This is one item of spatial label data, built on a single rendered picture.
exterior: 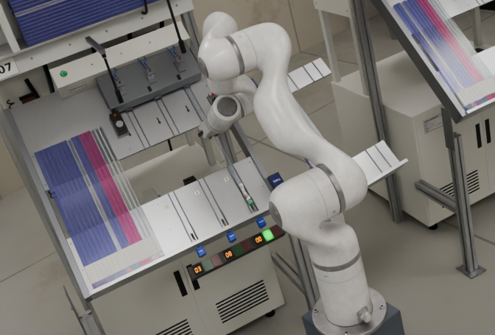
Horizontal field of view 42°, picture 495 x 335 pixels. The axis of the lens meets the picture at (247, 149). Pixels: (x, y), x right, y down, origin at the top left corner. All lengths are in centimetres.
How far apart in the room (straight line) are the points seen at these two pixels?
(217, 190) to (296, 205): 77
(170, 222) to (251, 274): 62
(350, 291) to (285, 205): 30
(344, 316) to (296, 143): 45
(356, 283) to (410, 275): 131
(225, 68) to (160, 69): 79
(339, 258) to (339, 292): 10
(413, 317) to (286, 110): 141
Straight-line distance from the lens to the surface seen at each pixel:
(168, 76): 227
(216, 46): 153
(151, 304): 253
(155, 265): 207
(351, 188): 146
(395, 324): 171
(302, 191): 143
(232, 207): 214
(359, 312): 164
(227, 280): 260
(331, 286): 158
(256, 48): 154
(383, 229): 318
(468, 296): 277
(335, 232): 153
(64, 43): 228
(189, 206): 214
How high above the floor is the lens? 184
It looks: 26 degrees down
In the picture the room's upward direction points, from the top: 16 degrees counter-clockwise
